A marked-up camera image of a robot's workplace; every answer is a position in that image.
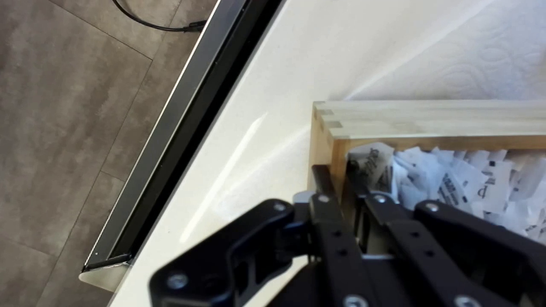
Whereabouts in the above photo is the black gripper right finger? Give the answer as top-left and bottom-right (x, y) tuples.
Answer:
(346, 160), (546, 307)

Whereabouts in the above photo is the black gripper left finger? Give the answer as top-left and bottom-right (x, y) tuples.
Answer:
(148, 164), (367, 307)

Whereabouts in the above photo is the white sweetener packets pile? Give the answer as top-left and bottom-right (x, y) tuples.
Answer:
(346, 141), (546, 247)

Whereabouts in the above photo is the wooden box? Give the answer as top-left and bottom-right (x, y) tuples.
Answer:
(307, 99), (546, 206)

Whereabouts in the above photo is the black floor cable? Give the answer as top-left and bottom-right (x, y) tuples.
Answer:
(111, 0), (208, 34)

